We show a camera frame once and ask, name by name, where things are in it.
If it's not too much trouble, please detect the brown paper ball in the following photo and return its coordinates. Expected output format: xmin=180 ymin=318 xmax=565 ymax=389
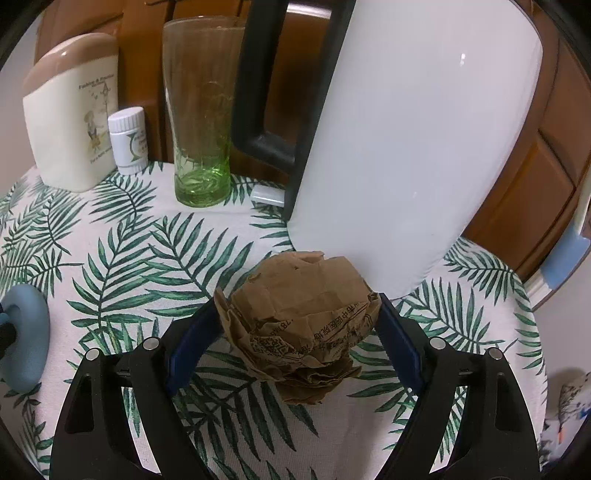
xmin=215 ymin=250 xmax=383 ymax=407

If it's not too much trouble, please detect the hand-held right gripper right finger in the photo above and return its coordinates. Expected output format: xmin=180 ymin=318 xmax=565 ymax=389
xmin=375 ymin=292 xmax=542 ymax=480

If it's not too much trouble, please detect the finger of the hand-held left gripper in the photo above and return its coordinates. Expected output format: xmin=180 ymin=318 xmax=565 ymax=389
xmin=0 ymin=301 xmax=16 ymax=365

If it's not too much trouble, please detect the white plastic bag black print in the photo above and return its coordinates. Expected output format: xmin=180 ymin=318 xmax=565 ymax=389
xmin=540 ymin=369 xmax=588 ymax=468

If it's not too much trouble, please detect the blue-capped white dish brush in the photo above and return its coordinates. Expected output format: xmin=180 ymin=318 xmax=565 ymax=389
xmin=0 ymin=284 xmax=51 ymax=390

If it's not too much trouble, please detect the small white pill bottle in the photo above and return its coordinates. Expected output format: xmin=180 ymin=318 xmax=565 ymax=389
xmin=107 ymin=107 xmax=149 ymax=175

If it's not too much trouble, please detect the white ceramic container brown top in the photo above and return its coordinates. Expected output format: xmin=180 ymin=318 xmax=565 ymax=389
xmin=23 ymin=33 xmax=122 ymax=193

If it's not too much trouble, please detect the white kettle with black handle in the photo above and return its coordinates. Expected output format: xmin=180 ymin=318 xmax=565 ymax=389
xmin=231 ymin=0 xmax=544 ymax=299

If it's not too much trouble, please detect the tall green drinking glass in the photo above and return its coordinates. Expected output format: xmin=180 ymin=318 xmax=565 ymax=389
xmin=161 ymin=16 xmax=246 ymax=208

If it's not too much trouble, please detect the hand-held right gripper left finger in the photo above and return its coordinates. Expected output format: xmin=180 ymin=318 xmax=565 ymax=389
xmin=50 ymin=298 xmax=232 ymax=480

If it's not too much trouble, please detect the leaf print tablecloth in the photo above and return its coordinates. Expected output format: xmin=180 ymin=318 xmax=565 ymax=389
xmin=0 ymin=159 xmax=548 ymax=480

